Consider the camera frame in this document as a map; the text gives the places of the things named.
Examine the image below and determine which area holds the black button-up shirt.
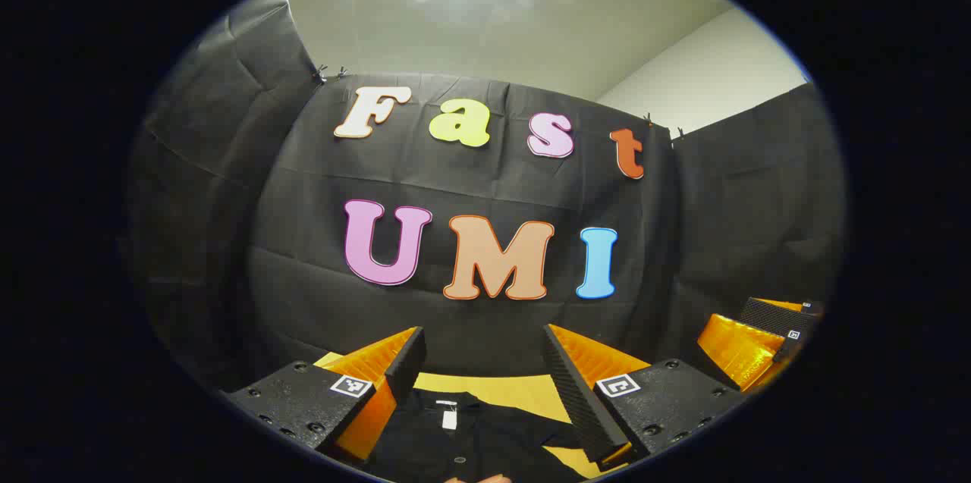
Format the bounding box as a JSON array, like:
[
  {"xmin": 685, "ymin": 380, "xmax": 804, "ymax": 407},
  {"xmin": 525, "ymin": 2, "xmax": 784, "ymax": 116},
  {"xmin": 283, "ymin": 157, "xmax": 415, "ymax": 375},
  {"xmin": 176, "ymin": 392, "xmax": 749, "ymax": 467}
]
[{"xmin": 364, "ymin": 390, "xmax": 608, "ymax": 483}]

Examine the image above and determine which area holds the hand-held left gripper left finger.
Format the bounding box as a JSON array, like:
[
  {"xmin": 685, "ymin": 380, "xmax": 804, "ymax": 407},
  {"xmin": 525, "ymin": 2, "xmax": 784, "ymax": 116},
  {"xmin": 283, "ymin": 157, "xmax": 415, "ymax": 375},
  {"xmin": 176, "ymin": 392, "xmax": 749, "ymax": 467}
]
[{"xmin": 220, "ymin": 326, "xmax": 427, "ymax": 465}]

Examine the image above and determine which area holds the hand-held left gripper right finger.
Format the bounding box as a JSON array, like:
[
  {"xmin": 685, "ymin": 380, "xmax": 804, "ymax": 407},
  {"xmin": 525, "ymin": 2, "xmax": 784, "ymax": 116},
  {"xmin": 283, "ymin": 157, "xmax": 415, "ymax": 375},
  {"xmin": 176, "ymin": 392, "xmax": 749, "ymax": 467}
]
[{"xmin": 541, "ymin": 324, "xmax": 748, "ymax": 470}]

